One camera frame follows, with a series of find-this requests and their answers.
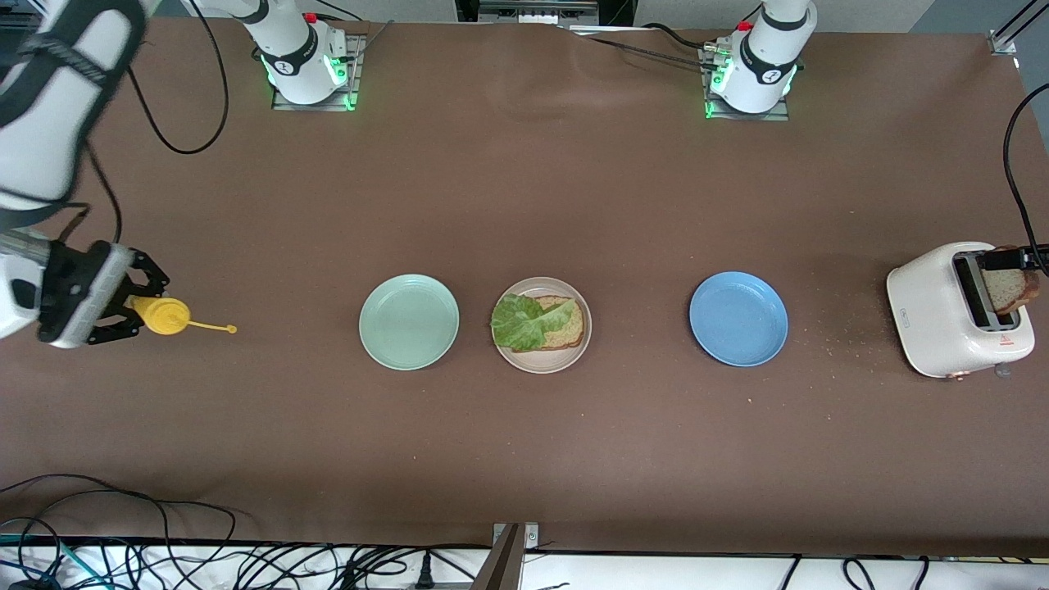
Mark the brown bread slice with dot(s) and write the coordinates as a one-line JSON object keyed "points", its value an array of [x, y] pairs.
{"points": [[1012, 291], [569, 336]]}

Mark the yellow squeeze bottle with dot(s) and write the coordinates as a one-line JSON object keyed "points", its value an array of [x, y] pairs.
{"points": [[168, 317]]}

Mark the green lettuce leaf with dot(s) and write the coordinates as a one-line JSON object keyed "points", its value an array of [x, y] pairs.
{"points": [[524, 324]]}

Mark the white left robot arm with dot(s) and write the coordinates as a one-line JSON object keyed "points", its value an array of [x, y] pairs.
{"points": [[766, 65]]}

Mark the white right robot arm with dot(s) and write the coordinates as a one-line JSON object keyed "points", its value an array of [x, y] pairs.
{"points": [[57, 98]]}

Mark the mint green plate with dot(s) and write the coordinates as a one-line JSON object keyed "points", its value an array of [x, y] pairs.
{"points": [[408, 322]]}

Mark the blue plate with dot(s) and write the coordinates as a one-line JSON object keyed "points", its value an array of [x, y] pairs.
{"points": [[737, 319]]}

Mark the beige plate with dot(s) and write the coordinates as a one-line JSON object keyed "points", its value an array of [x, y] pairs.
{"points": [[545, 365]]}

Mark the white toaster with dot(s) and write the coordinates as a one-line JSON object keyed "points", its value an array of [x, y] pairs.
{"points": [[930, 315]]}

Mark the black power plug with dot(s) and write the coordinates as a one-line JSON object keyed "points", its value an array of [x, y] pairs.
{"points": [[424, 574]]}

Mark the grey power strip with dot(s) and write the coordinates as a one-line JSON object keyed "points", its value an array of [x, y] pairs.
{"points": [[537, 12]]}

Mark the small metal corner bracket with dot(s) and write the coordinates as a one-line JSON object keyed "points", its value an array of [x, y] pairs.
{"points": [[1001, 43]]}

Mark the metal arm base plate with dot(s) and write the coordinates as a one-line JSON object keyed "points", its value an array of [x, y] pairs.
{"points": [[311, 106], [746, 116]]}

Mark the grey metal bracket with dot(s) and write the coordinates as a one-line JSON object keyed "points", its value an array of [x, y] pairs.
{"points": [[504, 565]]}

